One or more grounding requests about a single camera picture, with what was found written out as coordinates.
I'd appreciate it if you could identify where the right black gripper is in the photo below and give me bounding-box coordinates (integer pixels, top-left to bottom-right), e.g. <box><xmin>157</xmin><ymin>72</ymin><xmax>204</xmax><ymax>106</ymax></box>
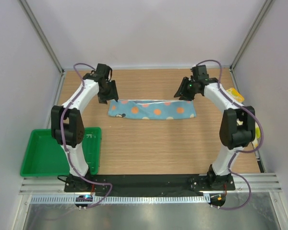
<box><xmin>175</xmin><ymin>77</ymin><xmax>200</xmax><ymax>102</ymax></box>

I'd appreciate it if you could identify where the blue polka dot towel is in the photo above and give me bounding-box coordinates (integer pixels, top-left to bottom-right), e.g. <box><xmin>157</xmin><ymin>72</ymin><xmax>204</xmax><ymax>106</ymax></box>
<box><xmin>108</xmin><ymin>100</ymin><xmax>197</xmax><ymax>120</ymax></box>

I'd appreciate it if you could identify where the yellow green patterned towel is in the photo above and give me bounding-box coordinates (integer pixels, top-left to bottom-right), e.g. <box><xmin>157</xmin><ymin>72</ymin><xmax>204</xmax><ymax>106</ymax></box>
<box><xmin>226</xmin><ymin>88</ymin><xmax>261</xmax><ymax>149</ymax></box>

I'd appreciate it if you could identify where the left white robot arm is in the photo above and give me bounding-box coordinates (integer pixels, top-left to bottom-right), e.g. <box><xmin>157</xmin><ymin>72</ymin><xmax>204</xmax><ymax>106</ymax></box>
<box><xmin>50</xmin><ymin>63</ymin><xmax>119</xmax><ymax>192</ymax></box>

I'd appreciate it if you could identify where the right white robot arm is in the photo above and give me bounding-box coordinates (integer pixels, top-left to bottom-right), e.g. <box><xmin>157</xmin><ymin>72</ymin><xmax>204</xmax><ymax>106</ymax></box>
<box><xmin>174</xmin><ymin>65</ymin><xmax>255</xmax><ymax>190</ymax></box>

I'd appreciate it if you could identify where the green plastic tray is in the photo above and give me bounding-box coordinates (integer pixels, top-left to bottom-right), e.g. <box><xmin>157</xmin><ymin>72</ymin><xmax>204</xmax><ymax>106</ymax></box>
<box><xmin>20</xmin><ymin>127</ymin><xmax>102</xmax><ymax>177</ymax></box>

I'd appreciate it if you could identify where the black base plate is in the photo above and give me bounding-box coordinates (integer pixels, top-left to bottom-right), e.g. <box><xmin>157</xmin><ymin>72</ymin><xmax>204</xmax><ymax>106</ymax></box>
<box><xmin>57</xmin><ymin>174</ymin><xmax>235</xmax><ymax>197</ymax></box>

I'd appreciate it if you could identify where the white slotted cable duct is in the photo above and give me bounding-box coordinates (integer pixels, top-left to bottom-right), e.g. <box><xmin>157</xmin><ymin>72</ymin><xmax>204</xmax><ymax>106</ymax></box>
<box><xmin>30</xmin><ymin>195</ymin><xmax>210</xmax><ymax>205</ymax></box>

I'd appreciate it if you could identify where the left aluminium frame post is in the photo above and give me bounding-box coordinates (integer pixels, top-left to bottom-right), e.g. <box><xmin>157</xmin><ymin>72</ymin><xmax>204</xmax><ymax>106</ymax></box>
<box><xmin>18</xmin><ymin>0</ymin><xmax>64</xmax><ymax>75</ymax></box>

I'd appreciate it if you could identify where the aluminium frame post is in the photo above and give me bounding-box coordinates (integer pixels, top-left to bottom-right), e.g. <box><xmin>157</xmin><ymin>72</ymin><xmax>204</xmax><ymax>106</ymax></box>
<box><xmin>18</xmin><ymin>0</ymin><xmax>64</xmax><ymax>75</ymax></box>
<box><xmin>229</xmin><ymin>0</ymin><xmax>275</xmax><ymax>72</ymax></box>

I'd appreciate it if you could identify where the right aluminium frame post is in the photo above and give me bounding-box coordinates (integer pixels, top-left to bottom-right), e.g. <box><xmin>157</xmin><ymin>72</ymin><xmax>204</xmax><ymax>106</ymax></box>
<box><xmin>229</xmin><ymin>0</ymin><xmax>275</xmax><ymax>72</ymax></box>

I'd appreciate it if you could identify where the aluminium front rail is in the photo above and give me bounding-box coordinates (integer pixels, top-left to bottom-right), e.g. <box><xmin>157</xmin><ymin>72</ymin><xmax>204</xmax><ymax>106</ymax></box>
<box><xmin>19</xmin><ymin>173</ymin><xmax>282</xmax><ymax>195</ymax></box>

